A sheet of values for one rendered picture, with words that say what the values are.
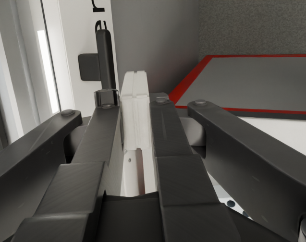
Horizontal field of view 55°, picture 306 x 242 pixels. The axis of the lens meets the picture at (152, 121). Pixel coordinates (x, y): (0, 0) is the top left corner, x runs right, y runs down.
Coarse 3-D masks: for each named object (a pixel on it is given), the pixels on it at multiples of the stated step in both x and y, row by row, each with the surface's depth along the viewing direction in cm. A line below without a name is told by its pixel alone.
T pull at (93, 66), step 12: (96, 36) 28; (108, 36) 28; (108, 48) 29; (84, 60) 30; (96, 60) 29; (108, 60) 29; (84, 72) 30; (96, 72) 30; (108, 72) 29; (108, 84) 30
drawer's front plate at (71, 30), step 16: (48, 0) 27; (64, 0) 27; (80, 0) 30; (96, 0) 33; (48, 16) 27; (64, 16) 28; (80, 16) 30; (96, 16) 33; (48, 32) 28; (64, 32) 28; (80, 32) 30; (112, 32) 37; (64, 48) 28; (80, 48) 30; (96, 48) 33; (112, 48) 37; (64, 64) 29; (64, 80) 29; (80, 80) 31; (64, 96) 30; (80, 96) 31
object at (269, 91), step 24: (192, 72) 79; (216, 72) 78; (240, 72) 76; (264, 72) 75; (288, 72) 73; (168, 96) 58; (192, 96) 58; (216, 96) 57; (240, 96) 56; (264, 96) 55; (288, 96) 55; (264, 120) 41; (288, 120) 40; (288, 144) 41; (144, 168) 51
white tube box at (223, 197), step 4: (216, 188) 46; (220, 188) 46; (216, 192) 45; (220, 192) 45; (224, 192) 45; (220, 196) 44; (224, 196) 44; (228, 196) 43; (220, 200) 44; (224, 200) 44; (228, 200) 44; (232, 200) 43; (228, 204) 44; (232, 204) 45; (236, 204) 43; (232, 208) 44; (236, 208) 44; (240, 208) 43; (240, 212) 44; (244, 212) 45; (248, 216) 44
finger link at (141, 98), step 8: (144, 72) 20; (136, 80) 19; (144, 80) 18; (136, 88) 16; (144, 88) 16; (136, 96) 15; (144, 96) 15; (136, 104) 15; (144, 104) 15; (136, 112) 15; (144, 112) 15; (136, 120) 15; (144, 120) 15; (144, 128) 15; (144, 136) 15; (144, 144) 15
